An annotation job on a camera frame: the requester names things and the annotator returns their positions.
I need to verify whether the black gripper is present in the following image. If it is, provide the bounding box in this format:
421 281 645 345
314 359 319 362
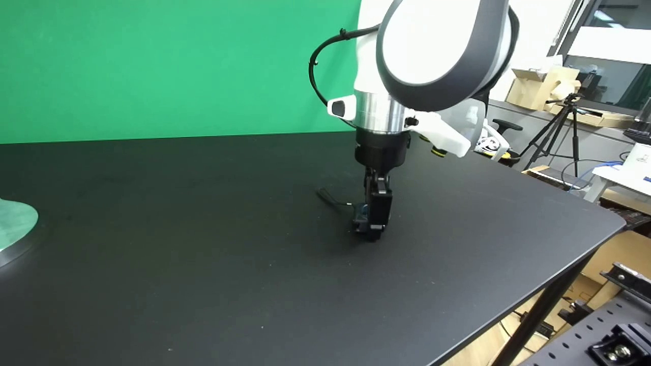
350 127 415 245

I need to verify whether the black perforated metal board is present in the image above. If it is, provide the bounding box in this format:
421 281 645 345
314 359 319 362
519 295 651 366

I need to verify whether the black aluminium rail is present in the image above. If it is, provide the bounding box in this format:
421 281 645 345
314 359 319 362
597 261 651 301

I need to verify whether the black table leg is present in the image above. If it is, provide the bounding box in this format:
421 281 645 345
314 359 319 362
489 250 597 366

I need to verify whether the black camera tripod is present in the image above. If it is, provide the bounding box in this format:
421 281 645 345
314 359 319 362
519 92 585 179

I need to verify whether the green round plate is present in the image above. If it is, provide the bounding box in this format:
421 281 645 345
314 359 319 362
0 198 40 255

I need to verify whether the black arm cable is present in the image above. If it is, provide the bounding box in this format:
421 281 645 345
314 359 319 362
307 24 382 113

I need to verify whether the brown cardboard box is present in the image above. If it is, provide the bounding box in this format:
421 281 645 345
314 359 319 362
504 66 581 114

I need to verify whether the black metal clamp bracket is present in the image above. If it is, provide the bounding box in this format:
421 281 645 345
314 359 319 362
585 321 651 366

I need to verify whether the checkered calibration marker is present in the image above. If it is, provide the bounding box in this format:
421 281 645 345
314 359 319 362
472 124 512 160

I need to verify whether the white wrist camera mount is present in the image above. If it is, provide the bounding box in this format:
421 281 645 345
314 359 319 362
408 98 493 162

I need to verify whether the white box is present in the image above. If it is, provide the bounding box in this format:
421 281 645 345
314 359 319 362
592 142 651 199

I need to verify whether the green backdrop screen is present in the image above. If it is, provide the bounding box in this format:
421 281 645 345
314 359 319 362
0 0 363 146

